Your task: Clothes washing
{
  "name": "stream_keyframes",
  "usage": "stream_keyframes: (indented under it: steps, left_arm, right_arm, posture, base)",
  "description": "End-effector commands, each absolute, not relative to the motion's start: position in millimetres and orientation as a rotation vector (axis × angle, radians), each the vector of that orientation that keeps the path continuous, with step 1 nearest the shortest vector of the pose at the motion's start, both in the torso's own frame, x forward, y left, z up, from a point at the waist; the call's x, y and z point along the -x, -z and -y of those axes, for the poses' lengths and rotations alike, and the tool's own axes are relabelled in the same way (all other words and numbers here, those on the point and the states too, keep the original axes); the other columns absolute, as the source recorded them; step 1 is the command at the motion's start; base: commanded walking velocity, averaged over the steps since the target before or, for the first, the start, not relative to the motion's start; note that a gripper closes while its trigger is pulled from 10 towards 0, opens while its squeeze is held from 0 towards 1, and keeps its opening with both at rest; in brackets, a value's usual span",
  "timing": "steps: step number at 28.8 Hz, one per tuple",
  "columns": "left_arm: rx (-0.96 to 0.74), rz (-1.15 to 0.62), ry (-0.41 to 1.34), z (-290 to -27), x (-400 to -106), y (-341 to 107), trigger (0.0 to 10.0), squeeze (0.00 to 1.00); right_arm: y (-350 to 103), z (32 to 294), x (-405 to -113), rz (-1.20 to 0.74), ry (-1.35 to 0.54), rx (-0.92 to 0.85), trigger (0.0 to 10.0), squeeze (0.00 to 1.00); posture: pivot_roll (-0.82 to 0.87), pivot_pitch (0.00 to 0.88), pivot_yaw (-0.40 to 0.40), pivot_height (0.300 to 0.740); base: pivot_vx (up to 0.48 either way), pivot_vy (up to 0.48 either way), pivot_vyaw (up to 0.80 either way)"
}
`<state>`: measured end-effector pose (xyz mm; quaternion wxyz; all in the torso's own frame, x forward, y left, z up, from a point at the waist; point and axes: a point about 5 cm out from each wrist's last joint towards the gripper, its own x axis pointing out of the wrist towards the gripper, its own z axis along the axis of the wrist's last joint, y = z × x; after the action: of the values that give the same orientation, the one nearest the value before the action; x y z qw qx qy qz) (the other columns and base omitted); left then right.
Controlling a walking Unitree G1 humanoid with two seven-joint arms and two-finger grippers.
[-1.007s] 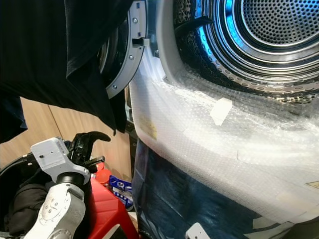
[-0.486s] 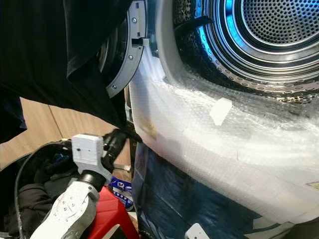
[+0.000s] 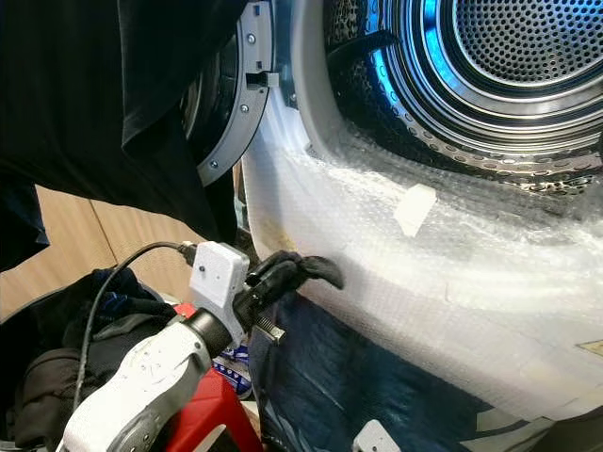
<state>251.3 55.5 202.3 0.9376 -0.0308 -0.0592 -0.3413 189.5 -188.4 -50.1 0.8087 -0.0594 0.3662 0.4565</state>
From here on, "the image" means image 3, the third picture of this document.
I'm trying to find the bubble-wrapped white washing machine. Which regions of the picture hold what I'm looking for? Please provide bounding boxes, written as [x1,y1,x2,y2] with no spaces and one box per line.
[234,0,603,425]

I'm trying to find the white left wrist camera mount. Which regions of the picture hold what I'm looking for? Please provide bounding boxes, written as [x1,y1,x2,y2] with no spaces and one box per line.
[190,242,252,355]

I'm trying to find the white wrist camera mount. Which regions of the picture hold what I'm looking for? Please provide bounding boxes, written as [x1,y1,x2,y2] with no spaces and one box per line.
[190,242,252,355]
[352,419,402,452]

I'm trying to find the black jacket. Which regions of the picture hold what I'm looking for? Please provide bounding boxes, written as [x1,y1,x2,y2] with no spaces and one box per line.
[11,318,199,452]

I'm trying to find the red plastic stool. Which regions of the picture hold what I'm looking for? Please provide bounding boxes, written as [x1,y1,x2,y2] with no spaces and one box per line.
[155,301,265,452]

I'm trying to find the grey round washer door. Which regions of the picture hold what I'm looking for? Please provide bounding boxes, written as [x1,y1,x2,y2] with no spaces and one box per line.
[187,0,280,187]

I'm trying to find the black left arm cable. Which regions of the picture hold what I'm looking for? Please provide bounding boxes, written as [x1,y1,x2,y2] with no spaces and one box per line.
[70,240,201,415]

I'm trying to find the perforated steel washer drum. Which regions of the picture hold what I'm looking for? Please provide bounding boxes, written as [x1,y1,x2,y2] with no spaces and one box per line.
[325,0,603,197]

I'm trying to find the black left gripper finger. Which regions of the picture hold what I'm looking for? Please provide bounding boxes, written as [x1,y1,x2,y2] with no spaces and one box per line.
[253,249,346,291]
[243,273,301,307]

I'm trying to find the light wooden cabinet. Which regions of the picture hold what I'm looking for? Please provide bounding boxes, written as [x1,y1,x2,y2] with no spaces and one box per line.
[0,165,244,321]

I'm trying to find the dark blue jeans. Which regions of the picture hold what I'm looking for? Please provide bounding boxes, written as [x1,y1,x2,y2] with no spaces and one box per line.
[248,294,502,452]

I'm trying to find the black t-shirt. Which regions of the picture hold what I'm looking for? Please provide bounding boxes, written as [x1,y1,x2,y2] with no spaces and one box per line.
[0,0,252,274]

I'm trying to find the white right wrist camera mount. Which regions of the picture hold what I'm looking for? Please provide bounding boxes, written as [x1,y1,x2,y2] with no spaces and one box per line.
[352,419,402,452]

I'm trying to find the white tape piece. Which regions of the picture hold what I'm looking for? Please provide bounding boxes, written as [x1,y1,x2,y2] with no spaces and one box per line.
[394,184,438,238]

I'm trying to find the grey rubber door gasket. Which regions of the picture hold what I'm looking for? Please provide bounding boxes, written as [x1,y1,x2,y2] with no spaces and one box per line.
[288,0,340,156]

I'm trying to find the blue white patterned cloth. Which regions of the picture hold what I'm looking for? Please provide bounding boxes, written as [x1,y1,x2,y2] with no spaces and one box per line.
[215,343,253,398]

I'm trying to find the navy blue garment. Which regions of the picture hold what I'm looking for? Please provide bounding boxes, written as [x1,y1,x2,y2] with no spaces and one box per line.
[92,266,182,323]

